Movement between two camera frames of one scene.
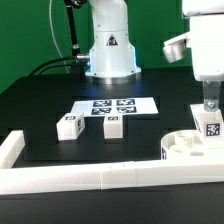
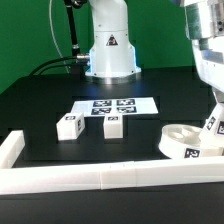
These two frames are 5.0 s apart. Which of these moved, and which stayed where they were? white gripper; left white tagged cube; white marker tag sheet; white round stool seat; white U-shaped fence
Moved: white round stool seat; white gripper
Stayed: white marker tag sheet; white U-shaped fence; left white tagged cube
